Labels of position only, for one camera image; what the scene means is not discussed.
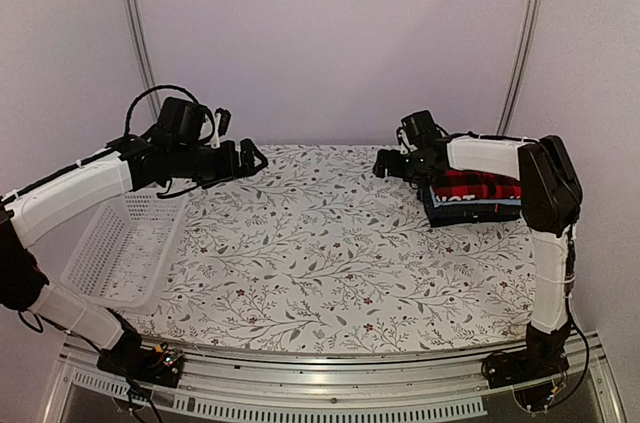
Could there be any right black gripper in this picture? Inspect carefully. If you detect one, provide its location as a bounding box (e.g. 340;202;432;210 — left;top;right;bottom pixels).
373;149;434;186

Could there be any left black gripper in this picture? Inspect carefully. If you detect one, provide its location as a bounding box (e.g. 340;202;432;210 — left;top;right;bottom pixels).
172;138;268;190

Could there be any red black plaid shirt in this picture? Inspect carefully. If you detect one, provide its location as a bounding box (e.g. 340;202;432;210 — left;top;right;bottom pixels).
430;170;522;204

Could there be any dark shirts stack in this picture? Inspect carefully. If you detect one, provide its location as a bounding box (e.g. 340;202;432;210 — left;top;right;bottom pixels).
417;188;521;228

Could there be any light blue shirt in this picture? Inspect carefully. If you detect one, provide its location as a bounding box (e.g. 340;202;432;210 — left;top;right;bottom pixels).
431;193;521;208

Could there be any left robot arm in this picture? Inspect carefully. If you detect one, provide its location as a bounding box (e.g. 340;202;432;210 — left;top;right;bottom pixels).
1;84;268;377

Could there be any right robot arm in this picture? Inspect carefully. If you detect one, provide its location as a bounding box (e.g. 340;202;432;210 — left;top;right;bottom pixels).
373;110;583;383

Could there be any floral table cloth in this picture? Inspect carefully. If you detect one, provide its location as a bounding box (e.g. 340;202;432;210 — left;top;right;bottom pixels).
127;146;567;354

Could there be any white plastic basket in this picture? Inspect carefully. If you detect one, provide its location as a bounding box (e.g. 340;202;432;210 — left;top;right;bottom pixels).
60;189;188;315

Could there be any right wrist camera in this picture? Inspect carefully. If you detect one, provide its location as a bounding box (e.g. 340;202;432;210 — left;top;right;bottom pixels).
396;124;417;154

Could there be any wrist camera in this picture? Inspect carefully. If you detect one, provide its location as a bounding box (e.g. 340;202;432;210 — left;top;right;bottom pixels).
396;124;417;154
200;108;231;148

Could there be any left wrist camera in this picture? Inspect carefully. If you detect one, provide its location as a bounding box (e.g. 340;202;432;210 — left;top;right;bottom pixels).
200;108;231;148

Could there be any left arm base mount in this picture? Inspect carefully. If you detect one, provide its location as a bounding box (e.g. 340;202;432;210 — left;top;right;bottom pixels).
97;342;184;388

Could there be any left aluminium post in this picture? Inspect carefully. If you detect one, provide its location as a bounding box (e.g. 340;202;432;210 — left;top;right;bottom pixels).
113;0;161;109

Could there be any aluminium post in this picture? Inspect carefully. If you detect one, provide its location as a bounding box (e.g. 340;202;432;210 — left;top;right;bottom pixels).
496;0;542;135
113;0;161;109

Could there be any right aluminium post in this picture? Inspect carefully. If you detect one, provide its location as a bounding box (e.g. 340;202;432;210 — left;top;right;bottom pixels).
496;0;542;135

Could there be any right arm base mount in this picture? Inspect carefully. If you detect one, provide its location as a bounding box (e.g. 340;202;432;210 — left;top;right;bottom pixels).
481;349;569;413

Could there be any aluminium front rail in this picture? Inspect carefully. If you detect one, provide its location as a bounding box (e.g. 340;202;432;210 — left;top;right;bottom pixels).
41;332;629;422

